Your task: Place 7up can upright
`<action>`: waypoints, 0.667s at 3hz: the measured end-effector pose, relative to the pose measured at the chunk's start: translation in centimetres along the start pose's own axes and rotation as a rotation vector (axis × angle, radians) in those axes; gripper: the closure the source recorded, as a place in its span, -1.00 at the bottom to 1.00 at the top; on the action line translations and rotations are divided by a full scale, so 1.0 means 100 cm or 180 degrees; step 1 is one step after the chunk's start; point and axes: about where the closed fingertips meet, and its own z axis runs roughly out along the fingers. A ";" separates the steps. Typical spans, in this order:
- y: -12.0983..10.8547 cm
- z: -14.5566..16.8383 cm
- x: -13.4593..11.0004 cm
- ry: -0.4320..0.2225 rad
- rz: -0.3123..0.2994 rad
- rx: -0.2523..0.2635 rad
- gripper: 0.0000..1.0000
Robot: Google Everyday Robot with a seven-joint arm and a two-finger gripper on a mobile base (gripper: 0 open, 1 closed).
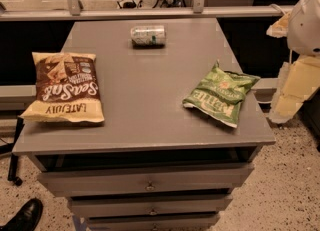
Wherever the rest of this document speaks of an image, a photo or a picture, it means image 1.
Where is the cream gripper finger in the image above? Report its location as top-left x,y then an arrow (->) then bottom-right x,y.
269,55 -> 320,124
266,12 -> 291,38

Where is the green 7up soda can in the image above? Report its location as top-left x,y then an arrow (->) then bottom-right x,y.
130,25 -> 166,46

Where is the green kettle chips bag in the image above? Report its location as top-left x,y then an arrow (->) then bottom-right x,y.
182,62 -> 260,128

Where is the grey drawer cabinet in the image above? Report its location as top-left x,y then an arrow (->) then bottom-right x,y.
15,18 -> 275,231

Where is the brown sea salt chips bag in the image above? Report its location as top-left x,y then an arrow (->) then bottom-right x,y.
21,52 -> 104,123

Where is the black chair leg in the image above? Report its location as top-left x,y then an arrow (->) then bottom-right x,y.
8,117 -> 24,186

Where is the black leather shoe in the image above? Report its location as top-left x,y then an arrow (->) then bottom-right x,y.
0,198 -> 43,231

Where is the white cable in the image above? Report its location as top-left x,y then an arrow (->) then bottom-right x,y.
269,3 -> 288,16

